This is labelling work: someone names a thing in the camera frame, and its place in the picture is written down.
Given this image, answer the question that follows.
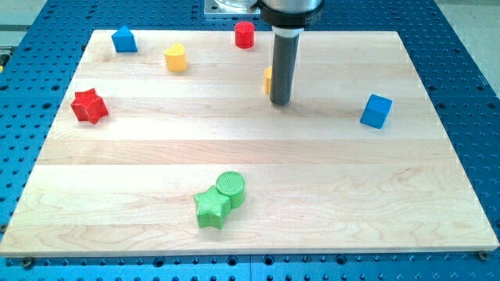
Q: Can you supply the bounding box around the blue cube block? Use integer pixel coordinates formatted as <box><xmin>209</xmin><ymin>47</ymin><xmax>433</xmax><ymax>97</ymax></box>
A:
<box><xmin>360</xmin><ymin>94</ymin><xmax>393</xmax><ymax>130</ymax></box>

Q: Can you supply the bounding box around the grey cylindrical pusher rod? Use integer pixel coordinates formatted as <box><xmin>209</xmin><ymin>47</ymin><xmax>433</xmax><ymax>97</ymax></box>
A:
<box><xmin>270</xmin><ymin>26</ymin><xmax>303</xmax><ymax>105</ymax></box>

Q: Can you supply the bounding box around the red cylinder block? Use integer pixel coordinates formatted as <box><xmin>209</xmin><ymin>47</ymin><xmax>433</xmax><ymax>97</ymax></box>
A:
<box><xmin>234</xmin><ymin>21</ymin><xmax>255</xmax><ymax>49</ymax></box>

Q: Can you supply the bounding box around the red star block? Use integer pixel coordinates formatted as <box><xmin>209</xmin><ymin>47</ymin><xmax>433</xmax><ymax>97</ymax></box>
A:
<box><xmin>70</xmin><ymin>88</ymin><xmax>109</xmax><ymax>124</ymax></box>

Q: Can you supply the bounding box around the yellow heart block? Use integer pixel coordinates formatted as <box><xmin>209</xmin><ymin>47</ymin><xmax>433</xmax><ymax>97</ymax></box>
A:
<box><xmin>163</xmin><ymin>43</ymin><xmax>188</xmax><ymax>72</ymax></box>

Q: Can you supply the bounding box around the blue pentagon block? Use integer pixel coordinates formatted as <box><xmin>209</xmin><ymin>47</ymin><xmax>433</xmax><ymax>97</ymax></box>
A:
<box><xmin>111</xmin><ymin>26</ymin><xmax>138</xmax><ymax>53</ymax></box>

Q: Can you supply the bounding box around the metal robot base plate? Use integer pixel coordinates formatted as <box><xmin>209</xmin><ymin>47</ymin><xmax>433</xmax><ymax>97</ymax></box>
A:
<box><xmin>203</xmin><ymin>0</ymin><xmax>259</xmax><ymax>16</ymax></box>

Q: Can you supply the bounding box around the green cylinder block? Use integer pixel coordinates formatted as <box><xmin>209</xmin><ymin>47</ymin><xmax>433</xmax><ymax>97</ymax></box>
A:
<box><xmin>216</xmin><ymin>171</ymin><xmax>245</xmax><ymax>208</ymax></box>

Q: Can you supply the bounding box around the yellow hexagon block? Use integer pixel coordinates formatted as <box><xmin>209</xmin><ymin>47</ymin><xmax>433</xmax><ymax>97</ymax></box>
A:
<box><xmin>262</xmin><ymin>66</ymin><xmax>272</xmax><ymax>94</ymax></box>

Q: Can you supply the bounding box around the light wooden board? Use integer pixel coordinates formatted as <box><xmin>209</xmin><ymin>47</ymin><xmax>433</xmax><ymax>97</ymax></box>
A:
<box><xmin>1</xmin><ymin>30</ymin><xmax>498</xmax><ymax>258</ymax></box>

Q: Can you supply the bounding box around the green star block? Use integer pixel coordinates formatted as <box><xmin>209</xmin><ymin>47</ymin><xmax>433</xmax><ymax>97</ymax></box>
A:
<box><xmin>194</xmin><ymin>186</ymin><xmax>231</xmax><ymax>229</ymax></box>

